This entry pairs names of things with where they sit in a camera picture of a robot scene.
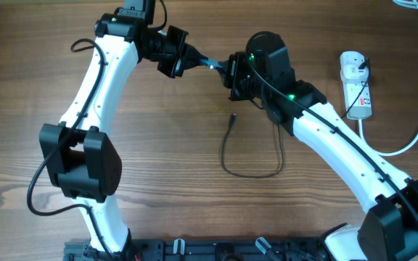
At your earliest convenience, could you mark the blue screen Galaxy smartphone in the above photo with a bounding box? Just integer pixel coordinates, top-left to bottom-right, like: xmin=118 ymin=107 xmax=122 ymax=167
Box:
xmin=200 ymin=59 xmax=219 ymax=70

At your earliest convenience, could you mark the black charger cable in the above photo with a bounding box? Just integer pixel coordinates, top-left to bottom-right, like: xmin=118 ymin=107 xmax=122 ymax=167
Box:
xmin=220 ymin=57 xmax=373 ymax=179

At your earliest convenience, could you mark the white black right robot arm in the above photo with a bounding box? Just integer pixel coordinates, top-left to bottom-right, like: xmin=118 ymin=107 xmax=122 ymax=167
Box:
xmin=220 ymin=31 xmax=418 ymax=260

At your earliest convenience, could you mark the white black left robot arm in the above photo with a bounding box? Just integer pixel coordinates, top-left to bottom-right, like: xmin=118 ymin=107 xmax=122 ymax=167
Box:
xmin=39 ymin=0 xmax=219 ymax=260

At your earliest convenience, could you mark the white charger plug adapter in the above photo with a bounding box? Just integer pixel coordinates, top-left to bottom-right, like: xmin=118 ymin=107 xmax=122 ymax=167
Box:
xmin=340 ymin=64 xmax=369 ymax=83

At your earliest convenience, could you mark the white power strip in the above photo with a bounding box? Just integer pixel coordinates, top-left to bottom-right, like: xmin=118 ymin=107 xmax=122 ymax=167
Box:
xmin=340 ymin=51 xmax=372 ymax=120

